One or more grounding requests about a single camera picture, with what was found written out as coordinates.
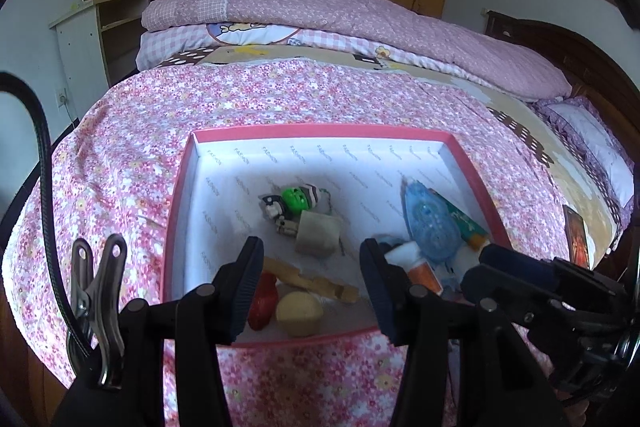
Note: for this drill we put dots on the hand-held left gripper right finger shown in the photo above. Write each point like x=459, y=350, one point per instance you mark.
x=375, y=287

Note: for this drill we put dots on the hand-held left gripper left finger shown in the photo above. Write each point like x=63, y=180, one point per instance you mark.
x=247, y=287

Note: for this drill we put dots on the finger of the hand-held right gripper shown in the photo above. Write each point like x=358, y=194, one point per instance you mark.
x=515, y=264
x=492, y=289

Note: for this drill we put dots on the dark red small bottle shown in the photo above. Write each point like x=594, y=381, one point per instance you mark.
x=264, y=302

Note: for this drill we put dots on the white bottle orange label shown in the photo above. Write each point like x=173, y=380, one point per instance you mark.
x=422, y=269

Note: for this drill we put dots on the round wooden piece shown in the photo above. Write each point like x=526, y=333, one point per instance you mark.
x=297, y=314

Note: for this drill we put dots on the notched wooden block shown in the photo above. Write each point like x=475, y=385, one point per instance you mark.
x=310, y=282

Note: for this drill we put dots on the green cartoon lighter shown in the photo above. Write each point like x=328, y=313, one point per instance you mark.
x=465, y=222

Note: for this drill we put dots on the white charger plug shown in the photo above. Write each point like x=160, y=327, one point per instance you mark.
x=317, y=234

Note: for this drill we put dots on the pink shallow cardboard box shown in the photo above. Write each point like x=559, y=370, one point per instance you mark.
x=220, y=207

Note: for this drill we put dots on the blue correction tape dispenser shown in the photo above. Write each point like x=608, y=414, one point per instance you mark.
x=430, y=222

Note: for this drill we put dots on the small picture book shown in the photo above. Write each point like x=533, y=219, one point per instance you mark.
x=575, y=234

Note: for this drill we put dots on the purple frilled pillow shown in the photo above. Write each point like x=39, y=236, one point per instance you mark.
x=585, y=132

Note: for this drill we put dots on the metal spring clip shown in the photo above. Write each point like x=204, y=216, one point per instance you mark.
x=95, y=307

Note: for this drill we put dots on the beige cartoon bedsheet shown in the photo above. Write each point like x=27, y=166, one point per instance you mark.
x=500, y=97

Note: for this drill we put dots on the pink floral bedsheet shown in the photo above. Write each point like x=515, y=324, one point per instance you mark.
x=125, y=147

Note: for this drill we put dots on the dark wooden headboard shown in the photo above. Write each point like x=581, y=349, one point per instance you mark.
x=575, y=47

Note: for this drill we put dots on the checked cartoon quilt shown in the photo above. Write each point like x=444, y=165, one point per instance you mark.
x=250, y=32

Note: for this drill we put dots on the pink folded quilt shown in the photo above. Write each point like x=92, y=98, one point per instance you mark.
x=350, y=12

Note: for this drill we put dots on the white shelf unit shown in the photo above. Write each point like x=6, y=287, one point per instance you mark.
x=75, y=52

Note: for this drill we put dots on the white wall socket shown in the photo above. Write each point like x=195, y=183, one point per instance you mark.
x=62, y=97

